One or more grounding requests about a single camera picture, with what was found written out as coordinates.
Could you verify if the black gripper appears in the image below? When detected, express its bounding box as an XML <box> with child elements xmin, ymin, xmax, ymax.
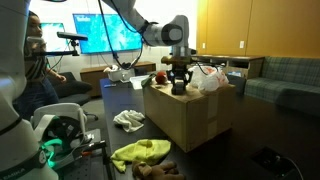
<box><xmin>161</xmin><ymin>55</ymin><xmax>194</xmax><ymax>95</ymax></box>

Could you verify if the white plastic bag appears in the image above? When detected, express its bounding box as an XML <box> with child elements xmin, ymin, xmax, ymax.
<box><xmin>189</xmin><ymin>66</ymin><xmax>229</xmax><ymax>92</ymax></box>

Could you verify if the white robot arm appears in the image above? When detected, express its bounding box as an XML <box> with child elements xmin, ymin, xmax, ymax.
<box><xmin>0</xmin><ymin>0</ymin><xmax>190</xmax><ymax>180</ymax></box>

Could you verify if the large cardboard box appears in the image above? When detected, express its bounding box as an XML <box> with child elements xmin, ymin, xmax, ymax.
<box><xmin>143</xmin><ymin>84</ymin><xmax>236</xmax><ymax>152</ymax></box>

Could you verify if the clear plastic container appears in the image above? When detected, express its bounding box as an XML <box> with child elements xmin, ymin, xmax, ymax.
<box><xmin>129</xmin><ymin>75</ymin><xmax>148</xmax><ymax>90</ymax></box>

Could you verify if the white cloth rag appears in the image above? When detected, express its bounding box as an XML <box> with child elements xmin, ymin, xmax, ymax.
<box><xmin>113</xmin><ymin>110</ymin><xmax>145</xmax><ymax>133</ymax></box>

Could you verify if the yellow microfiber cloth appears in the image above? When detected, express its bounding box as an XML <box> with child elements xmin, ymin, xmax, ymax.
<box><xmin>110</xmin><ymin>139</ymin><xmax>171</xmax><ymax>172</ymax></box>

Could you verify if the brown plush moose toy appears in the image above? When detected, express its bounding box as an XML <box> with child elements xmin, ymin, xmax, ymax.
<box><xmin>132</xmin><ymin>161</ymin><xmax>186</xmax><ymax>180</ymax></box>

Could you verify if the black office chair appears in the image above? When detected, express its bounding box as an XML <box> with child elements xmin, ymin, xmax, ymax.
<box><xmin>48</xmin><ymin>72</ymin><xmax>92</xmax><ymax>106</ymax></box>

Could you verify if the green plaid sofa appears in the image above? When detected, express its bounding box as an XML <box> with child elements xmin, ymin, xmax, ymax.
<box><xmin>244</xmin><ymin>56</ymin><xmax>320</xmax><ymax>117</ymax></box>

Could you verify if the person in striped shirt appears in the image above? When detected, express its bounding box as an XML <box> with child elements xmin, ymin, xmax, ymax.
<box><xmin>14</xmin><ymin>11</ymin><xmax>66</xmax><ymax>120</ymax></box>

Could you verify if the wall mounted TV screen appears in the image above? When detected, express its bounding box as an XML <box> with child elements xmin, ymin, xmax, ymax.
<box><xmin>73</xmin><ymin>14</ymin><xmax>142</xmax><ymax>54</ymax></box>

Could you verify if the black camera on tripod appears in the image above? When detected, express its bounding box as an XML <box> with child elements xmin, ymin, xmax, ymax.
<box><xmin>33</xmin><ymin>32</ymin><xmax>88</xmax><ymax>56</ymax></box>

